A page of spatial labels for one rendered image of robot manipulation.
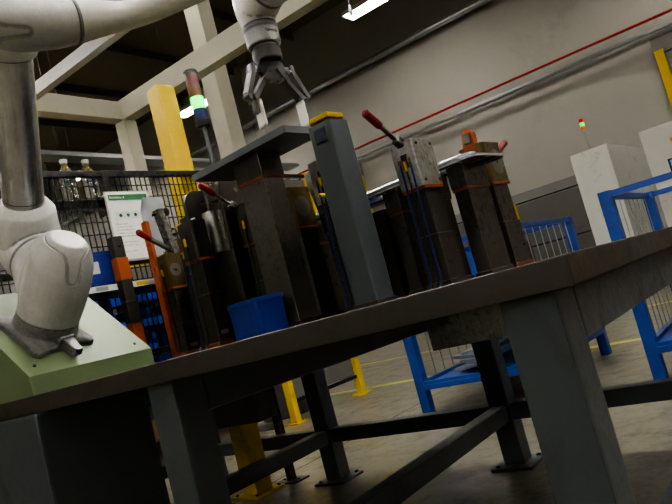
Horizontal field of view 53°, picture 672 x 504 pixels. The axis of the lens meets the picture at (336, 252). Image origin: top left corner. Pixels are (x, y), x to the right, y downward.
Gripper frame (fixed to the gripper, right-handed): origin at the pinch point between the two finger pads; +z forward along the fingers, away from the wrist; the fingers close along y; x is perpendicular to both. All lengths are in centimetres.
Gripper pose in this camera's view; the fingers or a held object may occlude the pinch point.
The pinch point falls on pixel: (284, 123)
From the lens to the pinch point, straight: 173.3
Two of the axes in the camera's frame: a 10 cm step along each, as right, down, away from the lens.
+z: 2.5, 9.6, -0.9
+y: 7.3, -1.3, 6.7
